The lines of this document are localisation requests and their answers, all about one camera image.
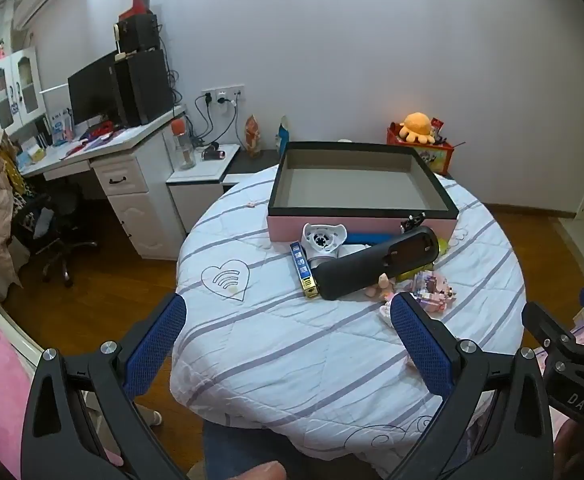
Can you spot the small blue and yellow box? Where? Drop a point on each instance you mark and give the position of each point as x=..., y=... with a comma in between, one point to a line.
x=303, y=270

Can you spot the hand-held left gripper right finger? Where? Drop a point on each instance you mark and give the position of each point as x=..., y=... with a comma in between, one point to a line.
x=419, y=342

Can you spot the bottle with orange lid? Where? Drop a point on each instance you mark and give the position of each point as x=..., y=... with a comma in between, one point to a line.
x=184, y=147

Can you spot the pink box with black rim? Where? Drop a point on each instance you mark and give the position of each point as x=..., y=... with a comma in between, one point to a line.
x=357, y=187

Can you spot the person's left hand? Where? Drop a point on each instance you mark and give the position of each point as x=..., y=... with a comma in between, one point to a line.
x=262, y=472

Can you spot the small black speaker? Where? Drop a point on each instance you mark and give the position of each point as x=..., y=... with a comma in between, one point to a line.
x=139, y=32

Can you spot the white wall socket strip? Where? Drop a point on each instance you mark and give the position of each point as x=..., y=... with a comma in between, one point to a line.
x=224, y=94

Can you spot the pink toy brick set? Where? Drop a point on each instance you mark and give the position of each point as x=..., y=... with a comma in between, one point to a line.
x=434, y=290

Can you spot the black computer monitor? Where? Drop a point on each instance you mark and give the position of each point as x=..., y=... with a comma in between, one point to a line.
x=91, y=90

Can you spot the pink plush toys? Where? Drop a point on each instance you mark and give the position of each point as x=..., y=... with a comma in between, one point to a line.
x=383, y=285

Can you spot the small black device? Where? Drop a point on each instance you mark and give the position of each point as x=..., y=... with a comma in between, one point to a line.
x=214, y=152

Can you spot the large black speaker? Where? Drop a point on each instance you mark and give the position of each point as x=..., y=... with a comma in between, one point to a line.
x=141, y=87

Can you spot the person's blue jeans leg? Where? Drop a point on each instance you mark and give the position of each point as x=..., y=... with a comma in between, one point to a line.
x=252, y=442

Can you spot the black oblong case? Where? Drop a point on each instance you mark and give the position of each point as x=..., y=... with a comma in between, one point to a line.
x=362, y=267

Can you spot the white desk with drawers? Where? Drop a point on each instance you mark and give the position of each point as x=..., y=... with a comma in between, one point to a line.
x=131, y=180

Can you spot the red toy box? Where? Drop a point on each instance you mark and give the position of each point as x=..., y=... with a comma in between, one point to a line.
x=429, y=157

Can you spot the white side cabinet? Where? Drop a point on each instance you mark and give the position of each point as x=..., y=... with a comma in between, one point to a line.
x=196, y=195

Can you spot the blue flat item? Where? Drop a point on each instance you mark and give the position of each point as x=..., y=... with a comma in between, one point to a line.
x=367, y=238

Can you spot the orange snack bag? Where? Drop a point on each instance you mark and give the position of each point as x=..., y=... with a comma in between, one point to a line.
x=253, y=137

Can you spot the orange octopus plush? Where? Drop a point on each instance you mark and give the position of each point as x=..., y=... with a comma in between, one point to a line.
x=417, y=126

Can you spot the white mini hair dryer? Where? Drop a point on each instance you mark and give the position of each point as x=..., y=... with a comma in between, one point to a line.
x=322, y=240

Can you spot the white glass door cabinet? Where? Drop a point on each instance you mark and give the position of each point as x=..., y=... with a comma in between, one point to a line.
x=14, y=87

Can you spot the white striped quilt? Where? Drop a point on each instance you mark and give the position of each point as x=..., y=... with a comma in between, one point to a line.
x=282, y=350

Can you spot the blue snack bag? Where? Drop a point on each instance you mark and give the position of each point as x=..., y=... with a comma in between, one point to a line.
x=283, y=135

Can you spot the black office chair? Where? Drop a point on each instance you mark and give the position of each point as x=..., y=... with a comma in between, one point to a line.
x=51, y=225

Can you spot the red item on speaker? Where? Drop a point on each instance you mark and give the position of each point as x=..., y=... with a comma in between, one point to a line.
x=136, y=2

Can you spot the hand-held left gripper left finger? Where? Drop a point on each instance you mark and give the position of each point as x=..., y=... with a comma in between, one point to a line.
x=156, y=340

